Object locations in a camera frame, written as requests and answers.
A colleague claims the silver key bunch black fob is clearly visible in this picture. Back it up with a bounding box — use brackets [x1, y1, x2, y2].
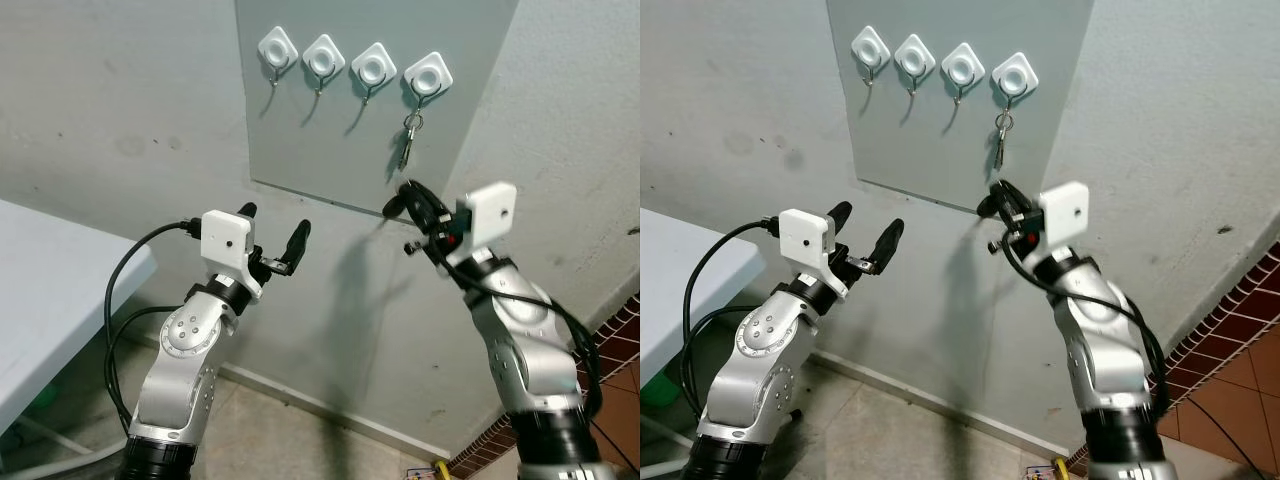
[992, 108, 1017, 170]
[396, 108, 427, 172]

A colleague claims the white folding table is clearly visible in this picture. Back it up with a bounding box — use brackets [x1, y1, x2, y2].
[640, 207, 715, 451]
[0, 198, 159, 473]

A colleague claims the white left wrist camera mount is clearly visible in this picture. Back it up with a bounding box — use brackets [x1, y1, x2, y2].
[778, 208, 847, 297]
[200, 210, 264, 299]

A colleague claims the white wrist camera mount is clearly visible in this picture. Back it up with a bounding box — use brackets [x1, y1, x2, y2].
[200, 210, 264, 299]
[778, 208, 847, 297]
[1037, 180, 1090, 264]
[454, 181, 519, 267]

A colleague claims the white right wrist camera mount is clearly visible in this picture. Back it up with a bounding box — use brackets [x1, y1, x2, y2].
[454, 181, 519, 267]
[1037, 180, 1090, 264]

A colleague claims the grey wall board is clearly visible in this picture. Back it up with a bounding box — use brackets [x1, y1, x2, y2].
[826, 0, 1095, 215]
[235, 0, 521, 217]

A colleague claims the white square wall hook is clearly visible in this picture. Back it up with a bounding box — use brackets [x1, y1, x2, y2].
[258, 26, 300, 87]
[894, 33, 937, 94]
[302, 34, 347, 94]
[851, 25, 892, 87]
[350, 42, 399, 105]
[404, 51, 456, 111]
[992, 51, 1040, 111]
[941, 41, 986, 104]

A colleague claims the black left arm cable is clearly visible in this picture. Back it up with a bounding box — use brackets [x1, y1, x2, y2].
[104, 219, 207, 437]
[682, 217, 787, 423]

